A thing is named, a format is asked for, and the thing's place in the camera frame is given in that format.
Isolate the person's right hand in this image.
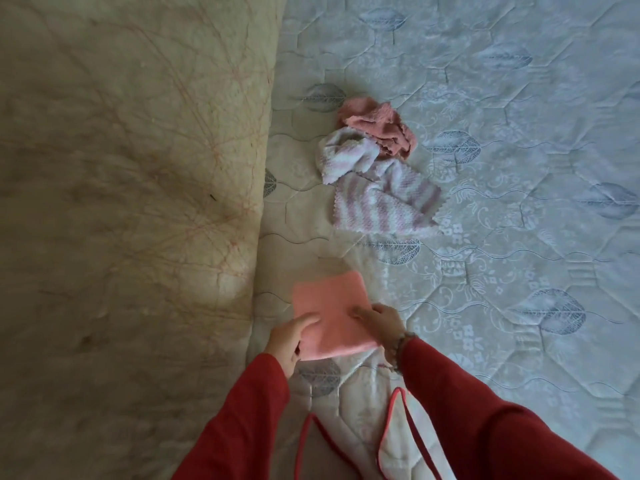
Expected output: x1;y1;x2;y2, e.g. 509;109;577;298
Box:
349;303;408;367

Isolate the person's left hand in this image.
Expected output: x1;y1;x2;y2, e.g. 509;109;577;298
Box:
263;313;322;380

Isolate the person's right forearm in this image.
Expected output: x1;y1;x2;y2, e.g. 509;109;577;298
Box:
398;338;621;480

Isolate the person's left forearm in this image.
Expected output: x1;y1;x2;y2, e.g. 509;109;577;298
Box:
171;353;291;480

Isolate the pink and white striped cloth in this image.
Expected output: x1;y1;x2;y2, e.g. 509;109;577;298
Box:
315;127;444;232

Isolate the white cloth with red trim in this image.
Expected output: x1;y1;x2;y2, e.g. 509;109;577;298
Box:
294;387;443;480

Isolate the quilted leaf-pattern mattress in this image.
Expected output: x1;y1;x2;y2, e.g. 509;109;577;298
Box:
245;0;640;480

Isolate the crumpled pink cloth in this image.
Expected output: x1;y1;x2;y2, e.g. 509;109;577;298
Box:
338;97;417;161

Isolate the beaded bracelet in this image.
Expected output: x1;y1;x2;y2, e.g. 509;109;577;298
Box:
388;331;417;371

